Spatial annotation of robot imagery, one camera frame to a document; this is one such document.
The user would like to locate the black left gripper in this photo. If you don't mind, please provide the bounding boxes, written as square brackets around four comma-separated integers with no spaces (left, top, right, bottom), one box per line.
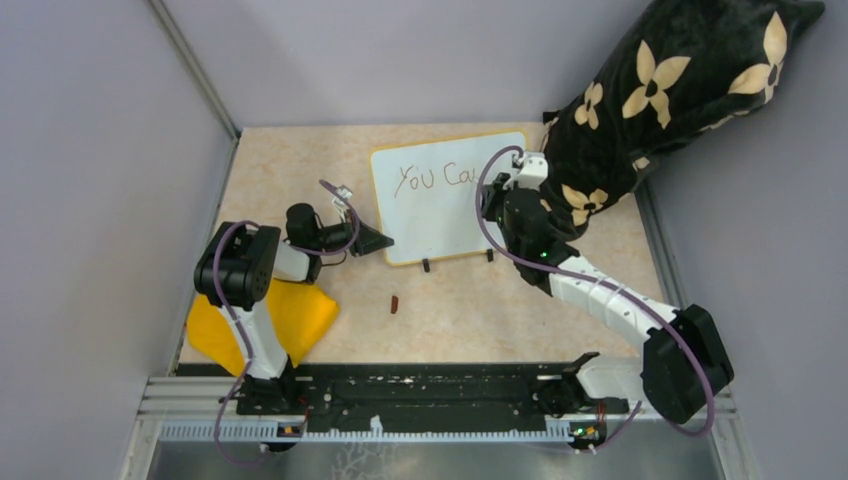
[311,208,393,257]

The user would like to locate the yellow-framed whiteboard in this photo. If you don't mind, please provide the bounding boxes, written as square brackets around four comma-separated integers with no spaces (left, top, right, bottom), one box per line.
[370,130,528,266]

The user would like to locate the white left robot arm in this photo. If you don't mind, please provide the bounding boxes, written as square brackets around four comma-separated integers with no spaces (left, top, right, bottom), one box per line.
[187,203,394,414]

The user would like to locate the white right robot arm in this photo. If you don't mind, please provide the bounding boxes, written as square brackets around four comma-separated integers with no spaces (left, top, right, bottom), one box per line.
[475,173,735,429]

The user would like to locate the yellow folded cloth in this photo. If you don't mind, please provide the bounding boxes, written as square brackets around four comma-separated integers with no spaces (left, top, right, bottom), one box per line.
[186,280,340,376]

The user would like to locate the black floral pillow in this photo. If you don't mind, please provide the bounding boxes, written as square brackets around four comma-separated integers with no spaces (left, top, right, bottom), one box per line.
[541,1,825,241]

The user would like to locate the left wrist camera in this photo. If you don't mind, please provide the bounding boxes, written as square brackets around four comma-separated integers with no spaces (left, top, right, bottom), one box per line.
[330,185,352,217]

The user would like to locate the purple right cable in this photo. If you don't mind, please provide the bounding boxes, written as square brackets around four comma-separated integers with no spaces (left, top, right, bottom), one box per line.
[474,145,717,453]

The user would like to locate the purple cable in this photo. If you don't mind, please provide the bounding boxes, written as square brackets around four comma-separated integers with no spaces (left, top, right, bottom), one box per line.
[474,145,717,453]
[211,178,362,465]

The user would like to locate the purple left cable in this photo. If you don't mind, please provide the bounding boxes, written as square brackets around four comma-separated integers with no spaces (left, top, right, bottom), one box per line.
[211,178,362,465]

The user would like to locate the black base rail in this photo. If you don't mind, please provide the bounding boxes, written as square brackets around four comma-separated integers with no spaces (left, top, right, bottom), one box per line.
[158,360,631,452]

